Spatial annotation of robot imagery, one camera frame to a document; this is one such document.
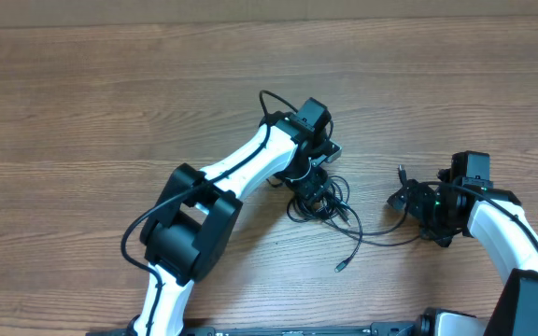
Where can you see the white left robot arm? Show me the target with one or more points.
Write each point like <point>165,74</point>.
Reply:
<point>188,228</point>

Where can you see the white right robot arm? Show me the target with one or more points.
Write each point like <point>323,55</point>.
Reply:
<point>463,200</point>

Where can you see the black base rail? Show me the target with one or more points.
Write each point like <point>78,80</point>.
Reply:
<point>297,330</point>

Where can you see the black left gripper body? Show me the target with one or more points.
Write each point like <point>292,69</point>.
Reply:
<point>310,184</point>

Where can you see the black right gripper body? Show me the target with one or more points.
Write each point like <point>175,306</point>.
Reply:
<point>423,204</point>

